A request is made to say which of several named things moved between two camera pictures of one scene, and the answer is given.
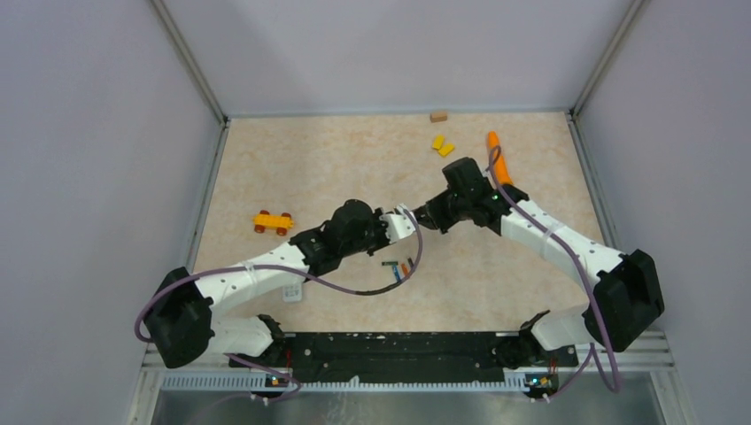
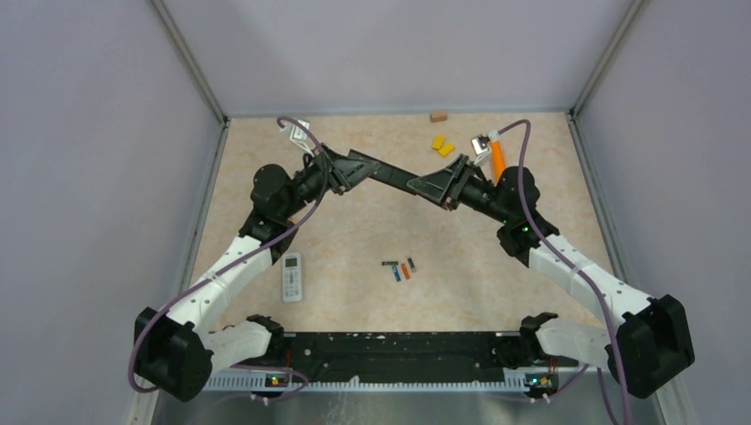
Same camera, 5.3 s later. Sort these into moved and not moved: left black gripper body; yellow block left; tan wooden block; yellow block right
Moved: left black gripper body
Not moved: tan wooden block; yellow block right; yellow block left
